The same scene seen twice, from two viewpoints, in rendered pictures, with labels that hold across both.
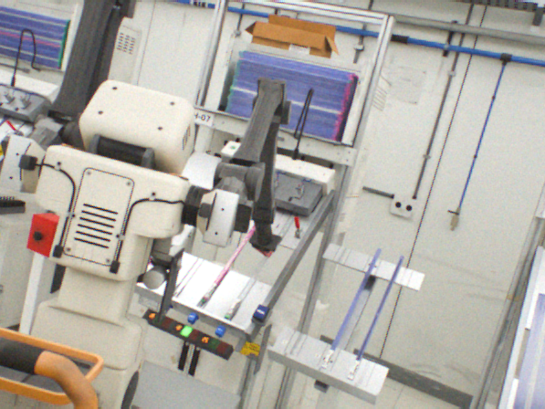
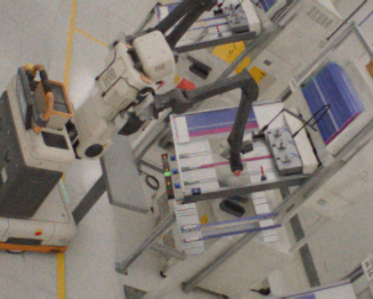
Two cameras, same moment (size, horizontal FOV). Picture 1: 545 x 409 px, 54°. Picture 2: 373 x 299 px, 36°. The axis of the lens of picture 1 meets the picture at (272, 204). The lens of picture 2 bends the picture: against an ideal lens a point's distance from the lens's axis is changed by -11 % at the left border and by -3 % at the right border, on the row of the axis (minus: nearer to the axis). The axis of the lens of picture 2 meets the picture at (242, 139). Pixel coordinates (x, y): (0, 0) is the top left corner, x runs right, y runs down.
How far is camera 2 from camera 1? 2.03 m
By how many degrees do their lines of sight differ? 34
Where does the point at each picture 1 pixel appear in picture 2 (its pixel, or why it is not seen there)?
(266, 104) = (228, 81)
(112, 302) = (101, 109)
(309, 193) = (291, 163)
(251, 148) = (195, 92)
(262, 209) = (231, 141)
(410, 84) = not seen: outside the picture
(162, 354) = (179, 194)
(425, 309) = not seen: outside the picture
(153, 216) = (122, 85)
